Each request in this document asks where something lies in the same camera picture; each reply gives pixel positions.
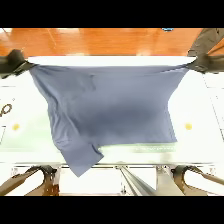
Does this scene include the blue T-shirt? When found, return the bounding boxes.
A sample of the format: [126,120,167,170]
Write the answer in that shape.
[29,63,191,178]

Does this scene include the silver frame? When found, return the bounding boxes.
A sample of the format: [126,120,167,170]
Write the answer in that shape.
[0,162,224,197]

